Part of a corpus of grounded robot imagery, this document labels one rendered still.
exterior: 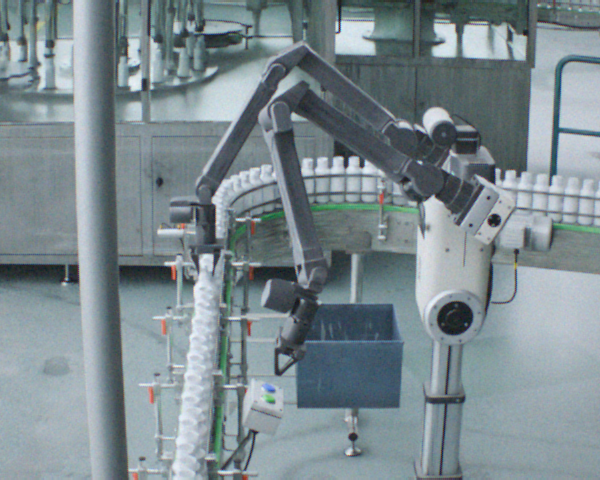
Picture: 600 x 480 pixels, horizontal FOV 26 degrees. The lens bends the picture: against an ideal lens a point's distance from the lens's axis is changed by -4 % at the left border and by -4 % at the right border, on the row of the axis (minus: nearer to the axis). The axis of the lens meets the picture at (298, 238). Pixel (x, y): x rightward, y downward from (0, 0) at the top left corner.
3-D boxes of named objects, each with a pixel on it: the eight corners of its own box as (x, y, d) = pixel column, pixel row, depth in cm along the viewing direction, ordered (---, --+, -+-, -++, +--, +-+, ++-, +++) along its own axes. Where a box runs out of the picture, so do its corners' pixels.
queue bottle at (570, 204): (579, 220, 482) (582, 178, 476) (575, 224, 477) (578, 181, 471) (565, 217, 484) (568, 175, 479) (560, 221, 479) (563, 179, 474)
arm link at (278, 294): (329, 269, 298) (318, 273, 306) (281, 253, 295) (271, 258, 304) (315, 320, 295) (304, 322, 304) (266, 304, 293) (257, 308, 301)
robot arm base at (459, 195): (480, 176, 317) (454, 216, 320) (452, 159, 316) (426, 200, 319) (485, 186, 309) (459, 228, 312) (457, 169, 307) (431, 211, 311)
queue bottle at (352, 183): (364, 200, 501) (365, 158, 496) (354, 203, 497) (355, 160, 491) (352, 196, 505) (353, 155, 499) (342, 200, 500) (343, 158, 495)
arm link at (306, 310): (324, 303, 297) (320, 293, 302) (295, 294, 295) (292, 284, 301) (312, 329, 299) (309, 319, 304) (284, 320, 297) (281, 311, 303)
